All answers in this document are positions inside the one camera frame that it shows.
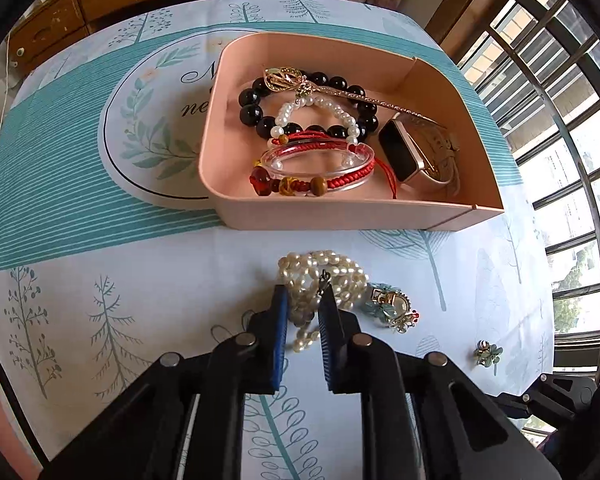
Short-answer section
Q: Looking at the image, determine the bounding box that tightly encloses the white cable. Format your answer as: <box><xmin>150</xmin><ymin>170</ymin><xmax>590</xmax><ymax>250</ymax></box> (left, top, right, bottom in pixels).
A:
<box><xmin>0</xmin><ymin>25</ymin><xmax>18</xmax><ymax>116</ymax></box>

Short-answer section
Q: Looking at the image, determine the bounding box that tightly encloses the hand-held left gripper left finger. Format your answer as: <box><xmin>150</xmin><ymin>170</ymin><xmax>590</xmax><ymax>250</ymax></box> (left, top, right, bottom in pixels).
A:
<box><xmin>40</xmin><ymin>284</ymin><xmax>289</xmax><ymax>480</ymax></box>

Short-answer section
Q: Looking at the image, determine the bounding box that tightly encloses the clear plastic bangle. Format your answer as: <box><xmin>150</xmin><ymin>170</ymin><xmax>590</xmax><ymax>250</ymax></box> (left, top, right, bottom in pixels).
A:
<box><xmin>260</xmin><ymin>142</ymin><xmax>377</xmax><ymax>192</ymax></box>

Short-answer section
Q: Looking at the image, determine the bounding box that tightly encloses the black bead bracelet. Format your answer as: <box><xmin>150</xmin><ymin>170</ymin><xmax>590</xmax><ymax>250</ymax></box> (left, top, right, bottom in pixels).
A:
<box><xmin>237</xmin><ymin>71</ymin><xmax>379</xmax><ymax>143</ymax></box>

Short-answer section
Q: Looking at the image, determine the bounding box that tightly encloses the green flower brooch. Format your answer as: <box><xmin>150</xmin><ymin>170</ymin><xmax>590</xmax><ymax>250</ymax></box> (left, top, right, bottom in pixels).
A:
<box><xmin>367</xmin><ymin>282</ymin><xmax>422</xmax><ymax>333</ymax></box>

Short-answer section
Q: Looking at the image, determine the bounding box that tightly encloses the white pearl necklace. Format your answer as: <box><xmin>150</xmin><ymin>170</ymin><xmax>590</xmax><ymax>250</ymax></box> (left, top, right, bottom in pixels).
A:
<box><xmin>277</xmin><ymin>250</ymin><xmax>371</xmax><ymax>353</ymax></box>

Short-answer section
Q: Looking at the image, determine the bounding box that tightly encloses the dark window grille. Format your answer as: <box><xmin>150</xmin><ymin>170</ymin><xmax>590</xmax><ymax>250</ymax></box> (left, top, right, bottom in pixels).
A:
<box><xmin>455</xmin><ymin>0</ymin><xmax>600</xmax><ymax>376</ymax></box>

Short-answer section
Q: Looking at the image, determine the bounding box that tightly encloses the pink blanket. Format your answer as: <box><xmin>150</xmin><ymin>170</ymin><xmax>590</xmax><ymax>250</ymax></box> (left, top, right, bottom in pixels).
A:
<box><xmin>0</xmin><ymin>350</ymin><xmax>46</xmax><ymax>480</ymax></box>

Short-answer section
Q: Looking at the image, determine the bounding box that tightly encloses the white pearl bracelet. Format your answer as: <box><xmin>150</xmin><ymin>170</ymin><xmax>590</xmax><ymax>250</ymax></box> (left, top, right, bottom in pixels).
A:
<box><xmin>271</xmin><ymin>96</ymin><xmax>361</xmax><ymax>148</ymax></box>

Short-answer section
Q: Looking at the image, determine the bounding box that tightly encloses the pink band smartwatch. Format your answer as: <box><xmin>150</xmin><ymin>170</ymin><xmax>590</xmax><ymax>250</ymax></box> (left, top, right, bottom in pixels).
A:
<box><xmin>377</xmin><ymin>112</ymin><xmax>463</xmax><ymax>200</ymax></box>

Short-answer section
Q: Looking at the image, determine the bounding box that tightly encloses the gold ornate hairpin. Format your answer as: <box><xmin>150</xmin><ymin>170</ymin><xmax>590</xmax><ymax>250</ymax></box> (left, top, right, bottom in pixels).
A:
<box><xmin>263</xmin><ymin>66</ymin><xmax>443</xmax><ymax>126</ymax></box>

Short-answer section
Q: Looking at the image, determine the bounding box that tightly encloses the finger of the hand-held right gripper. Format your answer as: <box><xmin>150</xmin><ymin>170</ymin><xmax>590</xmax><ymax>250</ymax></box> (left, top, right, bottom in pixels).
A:
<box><xmin>496</xmin><ymin>374</ymin><xmax>598</xmax><ymax>420</ymax></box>

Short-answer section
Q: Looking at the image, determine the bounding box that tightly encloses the small green earring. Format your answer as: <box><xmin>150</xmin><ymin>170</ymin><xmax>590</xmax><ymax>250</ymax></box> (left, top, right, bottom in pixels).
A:
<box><xmin>474</xmin><ymin>340</ymin><xmax>504</xmax><ymax>375</ymax></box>

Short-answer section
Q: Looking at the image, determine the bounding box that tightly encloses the pink storage box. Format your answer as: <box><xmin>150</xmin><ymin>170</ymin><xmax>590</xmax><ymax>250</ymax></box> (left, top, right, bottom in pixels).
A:
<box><xmin>198</xmin><ymin>31</ymin><xmax>506</xmax><ymax>232</ymax></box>

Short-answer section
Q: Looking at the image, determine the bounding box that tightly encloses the red cord bead bracelet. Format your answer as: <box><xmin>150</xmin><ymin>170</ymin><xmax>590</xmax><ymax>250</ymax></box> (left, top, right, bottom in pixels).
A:
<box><xmin>250</xmin><ymin>130</ymin><xmax>403</xmax><ymax>200</ymax></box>

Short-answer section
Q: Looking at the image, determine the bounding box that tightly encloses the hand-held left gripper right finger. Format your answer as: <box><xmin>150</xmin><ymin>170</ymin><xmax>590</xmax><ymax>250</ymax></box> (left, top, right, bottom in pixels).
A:
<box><xmin>317</xmin><ymin>284</ymin><xmax>563</xmax><ymax>480</ymax></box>

